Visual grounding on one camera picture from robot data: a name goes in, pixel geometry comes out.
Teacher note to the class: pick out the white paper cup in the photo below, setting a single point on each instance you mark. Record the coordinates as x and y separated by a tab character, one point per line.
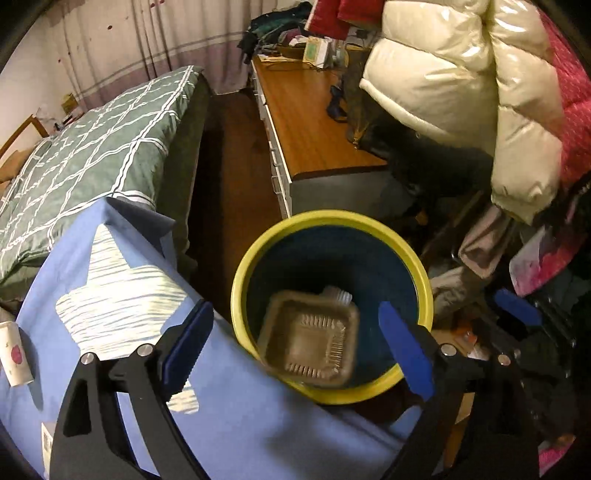
14	355

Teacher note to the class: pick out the wooden desk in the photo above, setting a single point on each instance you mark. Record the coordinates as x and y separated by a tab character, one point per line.
304	129

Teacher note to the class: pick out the pale striped curtain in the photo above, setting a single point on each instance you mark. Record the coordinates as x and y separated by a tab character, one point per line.
138	46

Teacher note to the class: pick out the grey cloth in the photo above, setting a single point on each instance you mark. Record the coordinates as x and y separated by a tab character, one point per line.
480	240

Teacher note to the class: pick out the clear plastic tray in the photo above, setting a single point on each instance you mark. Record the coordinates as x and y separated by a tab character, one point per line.
309	337

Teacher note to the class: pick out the green checked duvet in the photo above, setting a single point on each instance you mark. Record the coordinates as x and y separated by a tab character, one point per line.
92	152

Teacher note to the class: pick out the wooden bed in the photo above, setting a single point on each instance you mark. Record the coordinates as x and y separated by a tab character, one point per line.
191	152

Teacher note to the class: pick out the brown handbag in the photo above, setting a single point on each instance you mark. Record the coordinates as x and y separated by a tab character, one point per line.
362	101

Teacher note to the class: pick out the brown pillow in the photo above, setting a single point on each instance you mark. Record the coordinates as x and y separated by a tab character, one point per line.
11	166

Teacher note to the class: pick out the pink floral bag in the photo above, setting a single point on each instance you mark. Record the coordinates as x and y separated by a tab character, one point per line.
542	267

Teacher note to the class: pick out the black bag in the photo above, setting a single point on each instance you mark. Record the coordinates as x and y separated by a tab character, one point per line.
425	157

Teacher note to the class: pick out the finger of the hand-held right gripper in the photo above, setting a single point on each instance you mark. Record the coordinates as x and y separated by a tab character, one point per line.
517	305

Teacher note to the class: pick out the yellow rimmed blue bin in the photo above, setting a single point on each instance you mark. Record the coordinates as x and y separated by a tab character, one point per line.
304	249

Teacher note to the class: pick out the pile of clothes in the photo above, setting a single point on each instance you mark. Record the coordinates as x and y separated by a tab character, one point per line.
272	32

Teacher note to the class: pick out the small green box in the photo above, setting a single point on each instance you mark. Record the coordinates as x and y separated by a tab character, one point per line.
315	50

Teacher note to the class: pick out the cream puffer jacket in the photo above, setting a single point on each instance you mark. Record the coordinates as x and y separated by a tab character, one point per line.
438	69

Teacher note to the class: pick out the red dotted quilted jacket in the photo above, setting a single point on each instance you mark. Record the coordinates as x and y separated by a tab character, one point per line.
572	101

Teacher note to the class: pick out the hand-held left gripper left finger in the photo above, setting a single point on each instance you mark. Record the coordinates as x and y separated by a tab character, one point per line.
184	344

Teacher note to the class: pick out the blue star tablecloth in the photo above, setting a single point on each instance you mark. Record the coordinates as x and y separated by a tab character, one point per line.
240	415

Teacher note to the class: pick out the small brown box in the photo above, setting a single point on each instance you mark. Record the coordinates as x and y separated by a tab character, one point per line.
69	102

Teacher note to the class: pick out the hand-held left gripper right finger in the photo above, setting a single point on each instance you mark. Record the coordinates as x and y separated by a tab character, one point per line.
406	350

